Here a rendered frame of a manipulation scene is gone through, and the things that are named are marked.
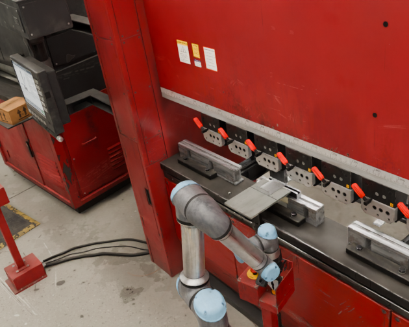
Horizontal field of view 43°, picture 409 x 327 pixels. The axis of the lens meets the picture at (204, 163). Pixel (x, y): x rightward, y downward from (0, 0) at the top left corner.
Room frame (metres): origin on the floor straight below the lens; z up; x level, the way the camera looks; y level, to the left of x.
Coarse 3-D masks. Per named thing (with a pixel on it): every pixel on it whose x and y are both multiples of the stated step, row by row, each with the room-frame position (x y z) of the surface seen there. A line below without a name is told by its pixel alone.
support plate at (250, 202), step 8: (256, 184) 2.10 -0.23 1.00; (248, 192) 2.05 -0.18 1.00; (256, 192) 2.04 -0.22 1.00; (280, 192) 2.00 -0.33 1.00; (288, 192) 1.99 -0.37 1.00; (232, 200) 2.00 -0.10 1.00; (240, 200) 1.99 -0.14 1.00; (248, 200) 1.98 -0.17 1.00; (256, 200) 1.97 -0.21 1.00; (264, 200) 1.96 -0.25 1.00; (272, 200) 1.95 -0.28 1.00; (232, 208) 1.95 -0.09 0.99; (240, 208) 1.93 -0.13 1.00; (248, 208) 1.92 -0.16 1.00; (256, 208) 1.91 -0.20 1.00; (264, 208) 1.90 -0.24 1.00; (248, 216) 1.86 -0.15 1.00
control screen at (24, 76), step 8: (16, 64) 2.83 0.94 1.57; (16, 72) 2.89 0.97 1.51; (24, 72) 2.73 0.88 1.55; (24, 80) 2.79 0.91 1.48; (32, 80) 2.63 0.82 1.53; (24, 88) 2.84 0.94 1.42; (32, 88) 2.68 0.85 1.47; (24, 96) 2.90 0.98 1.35; (32, 96) 2.73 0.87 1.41; (32, 104) 2.79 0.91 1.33; (40, 104) 2.64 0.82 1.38
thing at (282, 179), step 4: (272, 172) 2.10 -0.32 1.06; (280, 172) 2.05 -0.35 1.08; (284, 172) 2.04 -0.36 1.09; (272, 176) 2.10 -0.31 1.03; (276, 176) 2.08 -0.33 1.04; (280, 176) 2.06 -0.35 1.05; (284, 176) 2.03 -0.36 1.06; (276, 180) 2.10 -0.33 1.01; (280, 180) 2.06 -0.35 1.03; (284, 180) 2.04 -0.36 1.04; (284, 184) 2.05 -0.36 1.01
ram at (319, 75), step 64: (192, 0) 2.40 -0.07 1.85; (256, 0) 2.06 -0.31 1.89; (320, 0) 1.80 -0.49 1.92; (384, 0) 1.59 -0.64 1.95; (192, 64) 2.47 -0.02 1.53; (256, 64) 2.09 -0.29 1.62; (320, 64) 1.80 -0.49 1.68; (384, 64) 1.58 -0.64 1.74; (320, 128) 1.81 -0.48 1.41; (384, 128) 1.57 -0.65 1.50
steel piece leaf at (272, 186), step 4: (272, 180) 2.11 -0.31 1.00; (264, 184) 2.09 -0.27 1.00; (268, 184) 2.08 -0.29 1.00; (272, 184) 2.08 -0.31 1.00; (276, 184) 2.07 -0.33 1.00; (280, 184) 2.06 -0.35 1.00; (256, 188) 2.06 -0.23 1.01; (260, 188) 2.03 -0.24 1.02; (264, 188) 2.05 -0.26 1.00; (268, 188) 2.05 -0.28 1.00; (272, 188) 2.04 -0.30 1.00; (276, 188) 2.04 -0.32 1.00; (264, 192) 2.01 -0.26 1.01; (268, 192) 1.99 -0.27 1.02; (272, 192) 2.01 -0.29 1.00
